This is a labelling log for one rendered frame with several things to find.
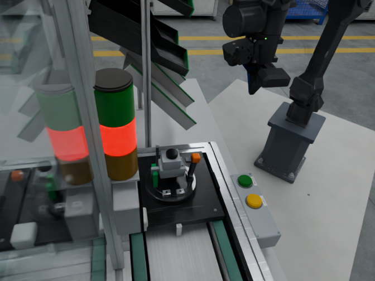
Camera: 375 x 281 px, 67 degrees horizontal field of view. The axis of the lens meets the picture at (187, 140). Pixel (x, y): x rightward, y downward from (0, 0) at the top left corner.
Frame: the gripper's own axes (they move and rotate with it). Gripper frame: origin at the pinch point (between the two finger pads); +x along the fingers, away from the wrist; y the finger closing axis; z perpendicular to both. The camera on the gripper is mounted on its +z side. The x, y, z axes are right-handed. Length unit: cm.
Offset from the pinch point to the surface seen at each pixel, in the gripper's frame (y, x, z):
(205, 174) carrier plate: 2.7, 28.4, 9.2
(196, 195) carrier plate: 9.7, 28.4, 13.6
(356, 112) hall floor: -136, 126, -198
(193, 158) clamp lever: 5.9, 18.0, 14.6
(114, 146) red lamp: 26.5, -7.6, 32.0
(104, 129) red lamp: 26.1, -10.3, 33.1
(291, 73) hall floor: -219, 126, -168
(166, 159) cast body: 6.2, 16.9, 21.6
